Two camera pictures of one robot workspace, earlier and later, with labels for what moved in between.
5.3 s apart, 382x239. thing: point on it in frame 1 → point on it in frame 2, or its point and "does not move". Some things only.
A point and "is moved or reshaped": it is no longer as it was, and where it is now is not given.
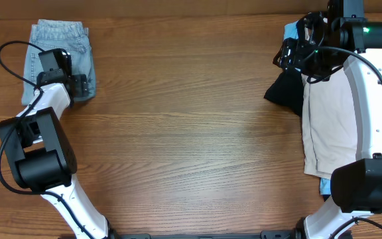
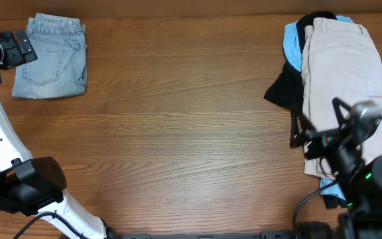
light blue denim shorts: x=53 y=34 is moved or reshaped
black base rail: x=297 y=233 does not move
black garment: x=288 y=89 does not move
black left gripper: x=81 y=85 → x=15 y=50
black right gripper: x=300 y=50 → x=323 y=137
